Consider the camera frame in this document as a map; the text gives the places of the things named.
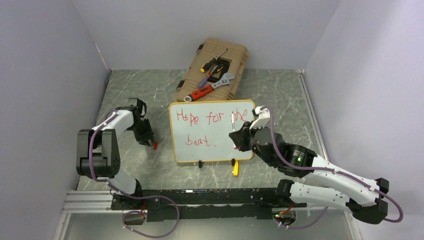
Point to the blue handled screwdriver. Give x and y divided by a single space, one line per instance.
215 70

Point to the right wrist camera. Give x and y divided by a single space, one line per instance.
261 116

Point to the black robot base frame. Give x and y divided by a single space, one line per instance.
189 204

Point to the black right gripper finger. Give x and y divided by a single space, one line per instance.
247 125
239 139

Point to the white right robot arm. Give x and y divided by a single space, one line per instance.
324 184

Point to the red handled adjustable wrench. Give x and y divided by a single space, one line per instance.
225 80

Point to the white red whiteboard marker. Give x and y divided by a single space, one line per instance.
233 128

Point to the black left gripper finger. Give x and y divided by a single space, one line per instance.
143 141
150 140

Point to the yellow framed whiteboard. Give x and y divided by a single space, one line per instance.
200 130

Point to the tan plastic tool case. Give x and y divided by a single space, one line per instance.
234 61

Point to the aluminium rail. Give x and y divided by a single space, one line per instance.
87 202

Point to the yellow black screwdriver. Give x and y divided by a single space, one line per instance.
205 67

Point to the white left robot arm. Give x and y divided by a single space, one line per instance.
98 156

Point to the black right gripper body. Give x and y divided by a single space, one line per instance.
250 142

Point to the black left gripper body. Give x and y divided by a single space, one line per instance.
143 129

